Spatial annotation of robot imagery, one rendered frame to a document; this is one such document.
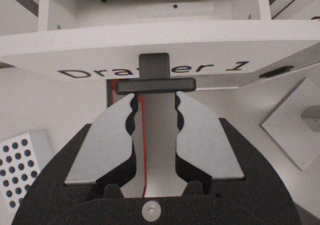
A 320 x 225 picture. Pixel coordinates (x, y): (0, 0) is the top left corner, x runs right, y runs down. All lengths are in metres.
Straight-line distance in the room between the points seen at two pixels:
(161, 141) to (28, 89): 0.84
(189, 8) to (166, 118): 0.87
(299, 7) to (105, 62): 0.23
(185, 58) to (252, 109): 1.09
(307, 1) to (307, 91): 1.23
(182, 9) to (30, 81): 0.32
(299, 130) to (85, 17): 1.36
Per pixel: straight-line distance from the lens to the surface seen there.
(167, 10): 0.24
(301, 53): 0.55
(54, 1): 0.24
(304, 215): 0.66
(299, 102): 1.40
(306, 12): 0.26
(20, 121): 0.40
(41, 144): 0.35
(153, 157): 1.09
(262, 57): 0.20
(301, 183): 1.54
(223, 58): 0.18
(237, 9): 0.26
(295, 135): 1.38
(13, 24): 0.29
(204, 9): 0.25
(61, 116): 0.34
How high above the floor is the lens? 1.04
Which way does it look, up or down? 87 degrees down
